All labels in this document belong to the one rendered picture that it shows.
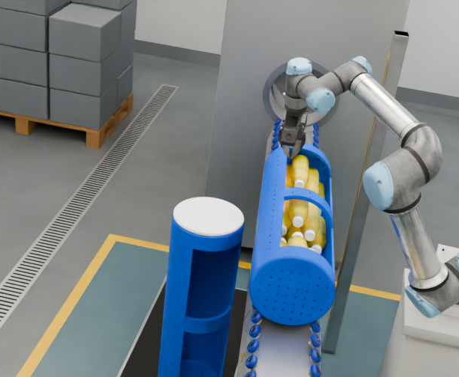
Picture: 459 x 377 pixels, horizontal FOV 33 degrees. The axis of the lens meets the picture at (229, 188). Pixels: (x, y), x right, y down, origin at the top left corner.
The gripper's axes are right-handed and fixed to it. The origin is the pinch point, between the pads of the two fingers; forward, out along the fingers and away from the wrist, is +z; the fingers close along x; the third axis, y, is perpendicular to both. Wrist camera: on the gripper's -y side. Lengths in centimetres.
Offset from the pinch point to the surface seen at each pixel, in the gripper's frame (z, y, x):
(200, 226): 44, 4, 32
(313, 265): 21.3, -26.5, -13.8
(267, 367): 44, -53, -5
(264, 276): 27.2, -29.8, 1.2
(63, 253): 164, 80, 136
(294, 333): 49, -33, -11
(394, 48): 4, 85, -29
